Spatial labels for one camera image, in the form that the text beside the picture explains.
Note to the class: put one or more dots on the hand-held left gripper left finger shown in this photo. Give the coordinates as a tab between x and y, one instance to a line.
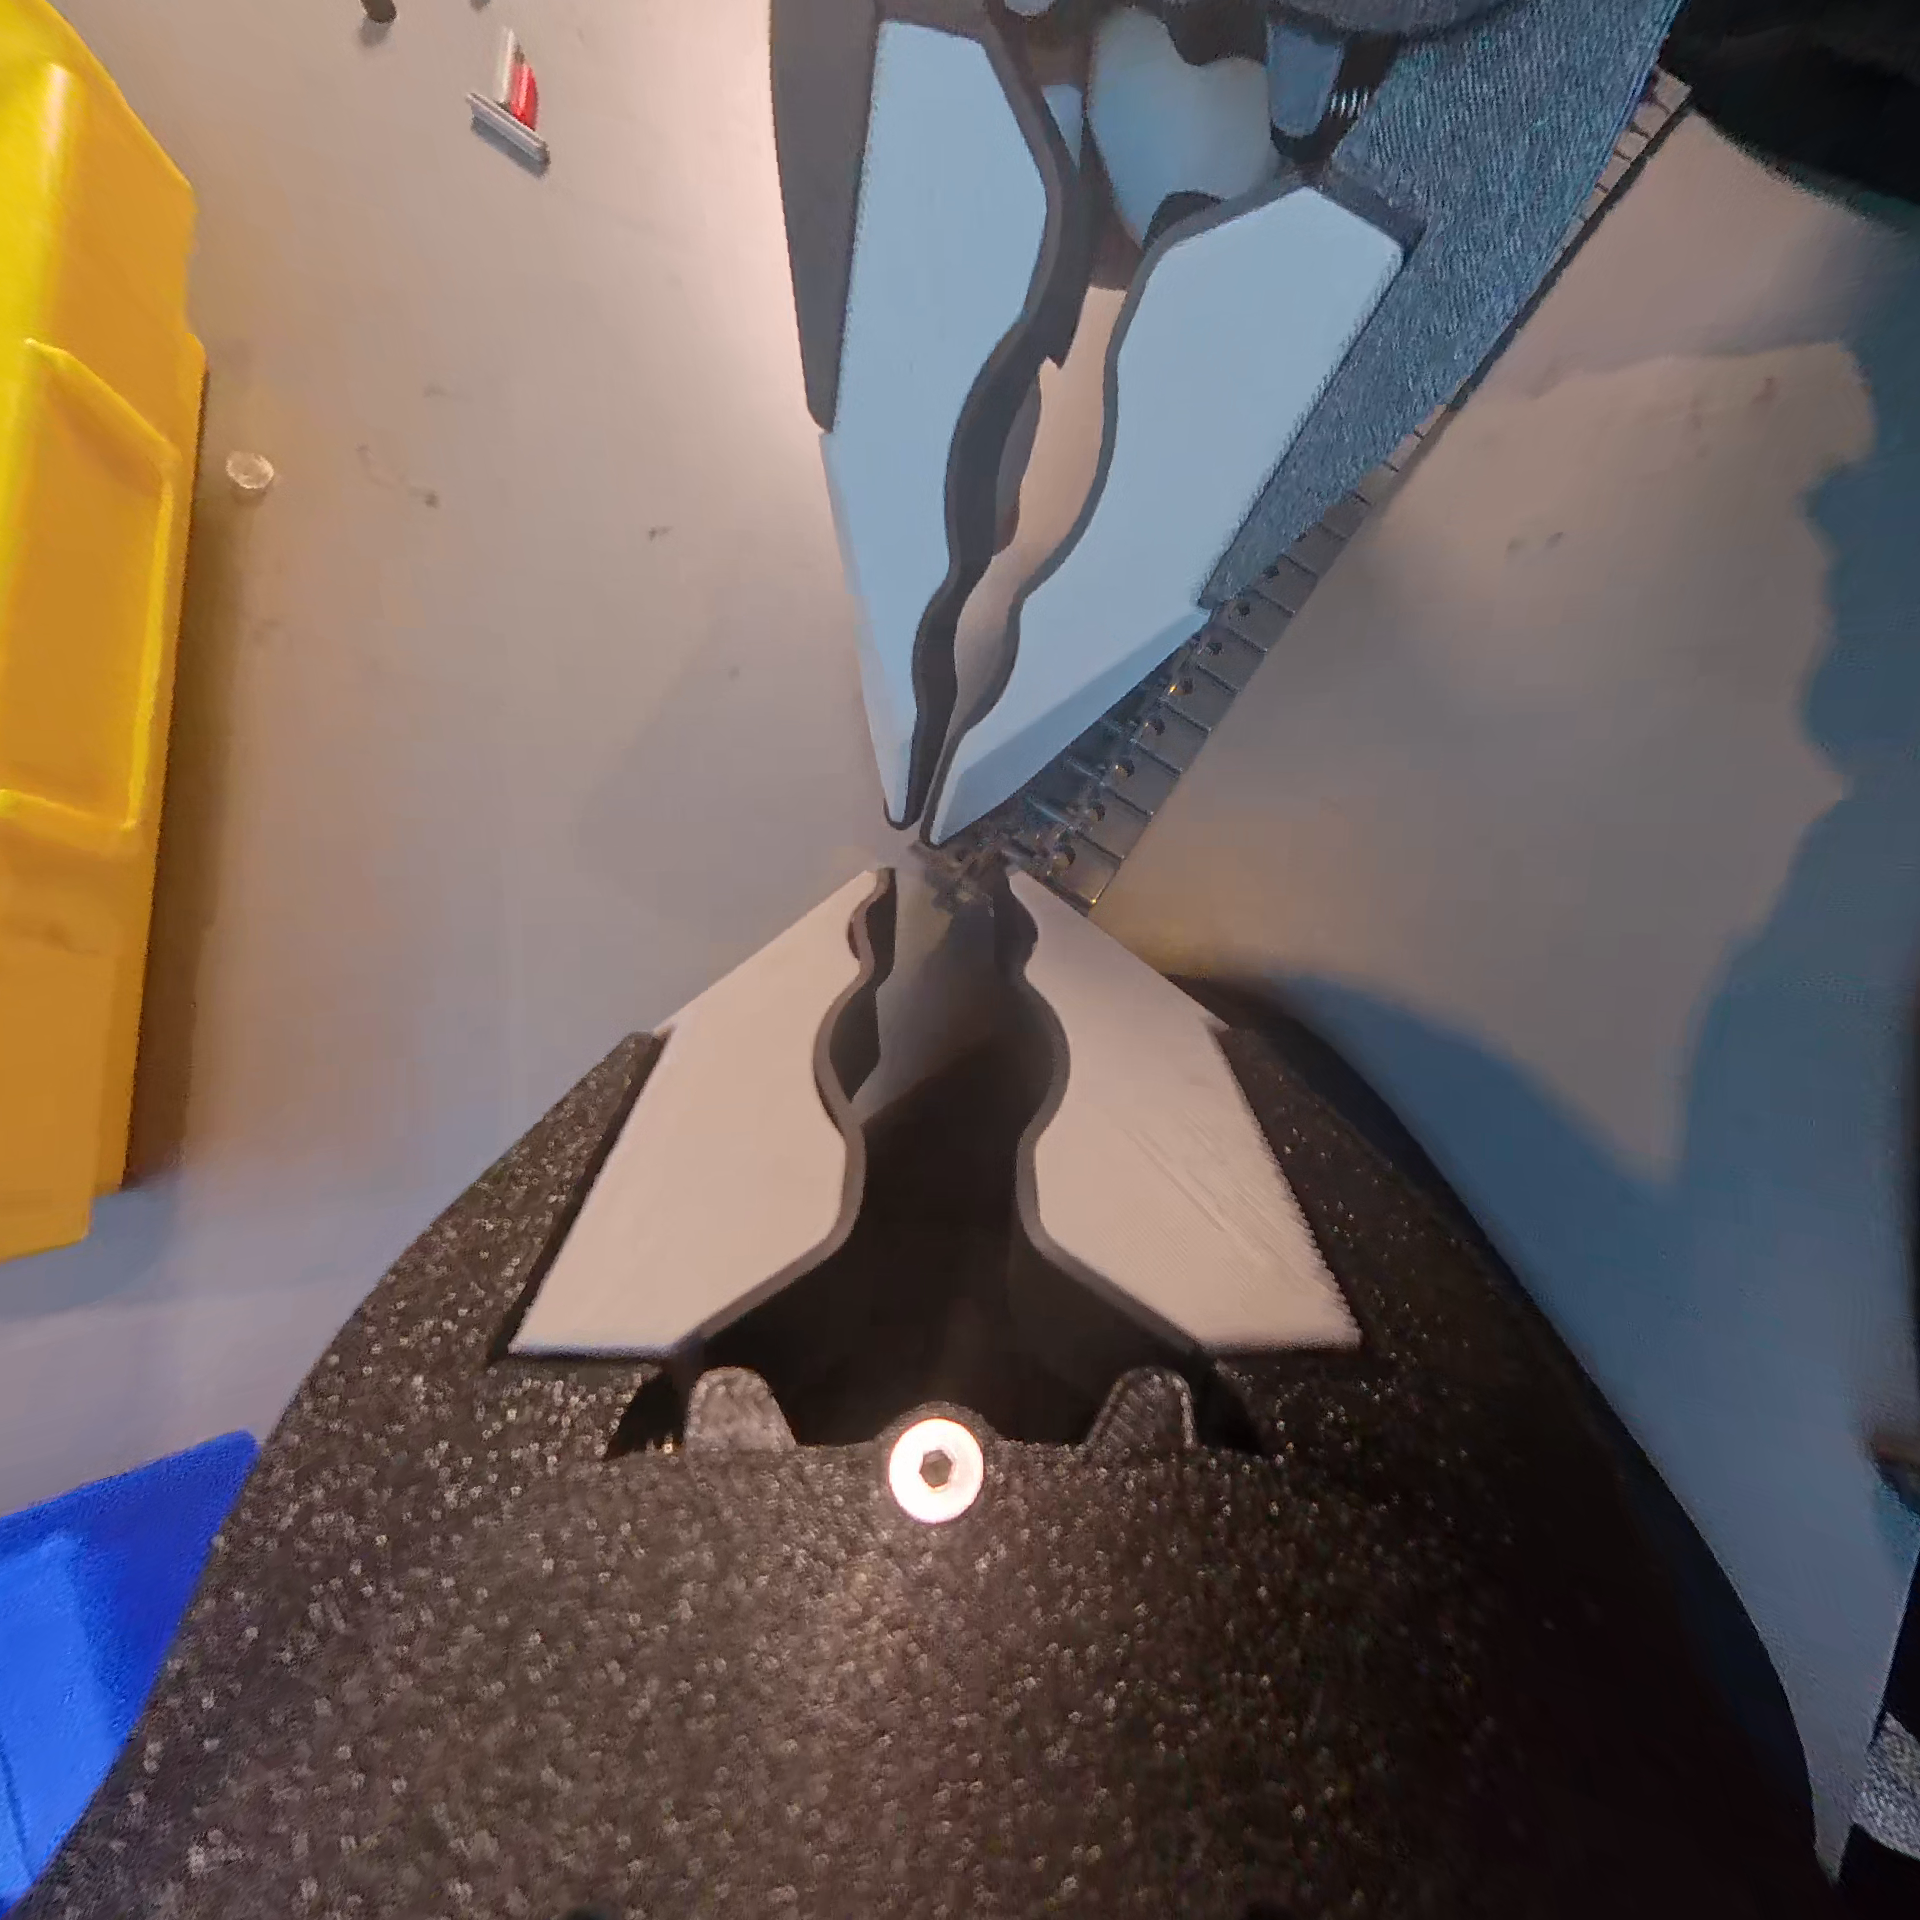
676	1201

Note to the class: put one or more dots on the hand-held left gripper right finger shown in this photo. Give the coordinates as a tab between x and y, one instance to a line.
1200	1171

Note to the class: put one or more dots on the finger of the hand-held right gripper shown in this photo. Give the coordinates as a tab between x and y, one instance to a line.
1200	451
930	330

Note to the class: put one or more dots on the pile of small brick pins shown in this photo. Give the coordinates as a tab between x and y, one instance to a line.
517	96

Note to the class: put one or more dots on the small clear round stud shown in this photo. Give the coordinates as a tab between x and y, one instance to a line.
247	472

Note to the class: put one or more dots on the blue storage bin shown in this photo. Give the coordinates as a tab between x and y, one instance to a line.
107	1620

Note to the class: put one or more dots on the yellow storage bin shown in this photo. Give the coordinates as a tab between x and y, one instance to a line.
76	600

